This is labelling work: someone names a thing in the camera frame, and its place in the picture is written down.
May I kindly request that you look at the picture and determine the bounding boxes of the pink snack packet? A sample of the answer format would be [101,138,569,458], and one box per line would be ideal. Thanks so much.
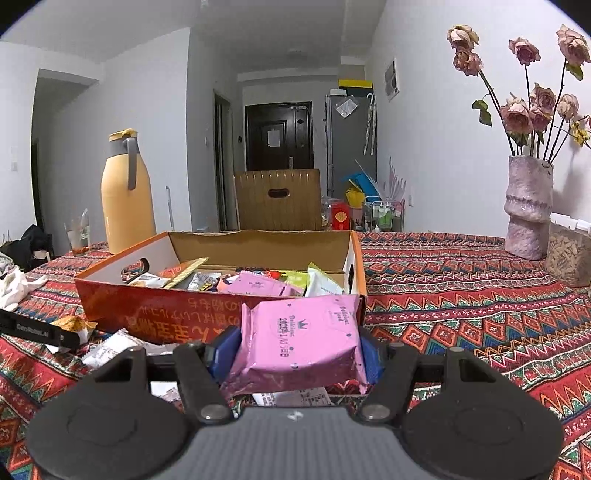
[221,295,369,397]

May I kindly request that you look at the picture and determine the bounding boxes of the green snack packet in box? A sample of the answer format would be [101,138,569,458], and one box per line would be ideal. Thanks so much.
[280,270,310,290]

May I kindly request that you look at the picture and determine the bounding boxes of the pink ceramic vase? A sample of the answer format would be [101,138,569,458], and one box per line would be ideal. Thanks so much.
[504,156,553,261]

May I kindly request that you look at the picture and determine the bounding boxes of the dried pink roses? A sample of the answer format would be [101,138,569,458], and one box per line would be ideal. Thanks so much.
[446,24,590,165]

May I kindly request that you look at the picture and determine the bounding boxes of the wooden chair back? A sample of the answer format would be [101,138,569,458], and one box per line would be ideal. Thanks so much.
[235,169,322,231]

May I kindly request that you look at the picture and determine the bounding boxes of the pumpkin seed crisp packet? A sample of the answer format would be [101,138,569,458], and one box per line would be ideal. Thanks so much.
[52,315,97,346]

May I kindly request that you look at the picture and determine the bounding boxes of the jar of nuts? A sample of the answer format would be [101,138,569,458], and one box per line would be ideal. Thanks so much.
[546,213,591,287]

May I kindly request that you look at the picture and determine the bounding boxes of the wire storage cart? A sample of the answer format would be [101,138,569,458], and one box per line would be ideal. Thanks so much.
[363,200,406,232]

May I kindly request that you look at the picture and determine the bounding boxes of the white cloth gloves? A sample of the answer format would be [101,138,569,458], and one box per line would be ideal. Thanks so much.
[0,267,48,312]

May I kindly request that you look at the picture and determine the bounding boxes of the yellow thermos jug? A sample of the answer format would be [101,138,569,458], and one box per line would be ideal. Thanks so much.
[100,129,156,254]

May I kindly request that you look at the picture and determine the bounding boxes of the orange cracker packet in box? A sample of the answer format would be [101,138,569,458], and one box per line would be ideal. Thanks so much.
[162,257,208,290]

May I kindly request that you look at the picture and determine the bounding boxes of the silver snack packet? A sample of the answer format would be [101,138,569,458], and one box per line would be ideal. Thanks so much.
[81,329,177,369]

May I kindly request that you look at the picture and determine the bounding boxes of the colourful candy packet in box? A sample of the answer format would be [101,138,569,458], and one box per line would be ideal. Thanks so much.
[186,271,238,292]

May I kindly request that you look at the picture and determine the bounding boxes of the pink packet on table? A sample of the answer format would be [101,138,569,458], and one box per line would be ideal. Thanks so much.
[217,271,304,297]

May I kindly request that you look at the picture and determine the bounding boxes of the grey refrigerator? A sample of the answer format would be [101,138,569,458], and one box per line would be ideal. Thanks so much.
[325,93,377,198]

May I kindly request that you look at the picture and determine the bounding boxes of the orange red cardboard box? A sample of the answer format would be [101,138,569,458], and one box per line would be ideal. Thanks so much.
[75,230,367,344]

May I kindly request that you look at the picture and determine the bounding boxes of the dark entrance door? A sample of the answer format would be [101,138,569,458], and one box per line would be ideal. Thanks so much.
[245,102,314,171]

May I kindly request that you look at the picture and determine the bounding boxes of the glass cup with tea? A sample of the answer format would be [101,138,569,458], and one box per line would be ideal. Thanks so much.
[64,209,90,255]

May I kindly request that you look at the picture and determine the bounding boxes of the yellow box on refrigerator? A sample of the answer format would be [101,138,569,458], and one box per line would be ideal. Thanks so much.
[339,79,374,89]

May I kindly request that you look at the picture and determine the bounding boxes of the colourful patterned tablecloth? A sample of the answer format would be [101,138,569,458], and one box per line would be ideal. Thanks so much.
[1,233,590,479]

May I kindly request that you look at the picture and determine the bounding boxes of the white printed snack packet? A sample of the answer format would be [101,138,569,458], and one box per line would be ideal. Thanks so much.
[252,387,332,408]

